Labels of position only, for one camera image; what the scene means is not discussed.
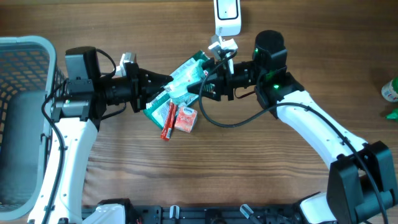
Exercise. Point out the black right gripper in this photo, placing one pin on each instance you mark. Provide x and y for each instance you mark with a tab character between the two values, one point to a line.
221	79

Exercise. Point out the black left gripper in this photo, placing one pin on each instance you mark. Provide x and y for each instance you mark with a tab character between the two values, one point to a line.
143	87

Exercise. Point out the teal wet wipes pack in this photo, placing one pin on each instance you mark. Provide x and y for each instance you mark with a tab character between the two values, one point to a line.
188	73

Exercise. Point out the green 3M glove package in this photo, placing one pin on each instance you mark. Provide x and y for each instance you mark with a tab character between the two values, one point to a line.
158	109

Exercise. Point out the orange Kleenex tissue pack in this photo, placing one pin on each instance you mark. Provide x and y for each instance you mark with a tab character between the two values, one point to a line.
186	119

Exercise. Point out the red stick sachet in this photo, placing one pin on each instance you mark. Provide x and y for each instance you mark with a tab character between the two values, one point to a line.
169	123

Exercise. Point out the white jar green lid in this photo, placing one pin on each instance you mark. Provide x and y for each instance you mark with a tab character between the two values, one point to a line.
389	91

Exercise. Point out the yellow bottle green cap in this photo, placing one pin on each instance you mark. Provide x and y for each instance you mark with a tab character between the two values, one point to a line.
393	115

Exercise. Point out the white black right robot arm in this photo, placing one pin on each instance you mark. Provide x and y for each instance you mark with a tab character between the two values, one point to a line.
362	180

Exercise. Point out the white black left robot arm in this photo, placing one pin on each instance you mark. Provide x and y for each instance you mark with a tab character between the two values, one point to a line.
74	111

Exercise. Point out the white barcode scanner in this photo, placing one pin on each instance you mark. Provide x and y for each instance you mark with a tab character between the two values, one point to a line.
228	20

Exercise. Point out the grey plastic mesh basket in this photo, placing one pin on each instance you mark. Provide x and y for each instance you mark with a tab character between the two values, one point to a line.
28	74

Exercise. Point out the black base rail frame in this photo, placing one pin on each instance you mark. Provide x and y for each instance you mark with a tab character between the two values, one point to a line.
276	213

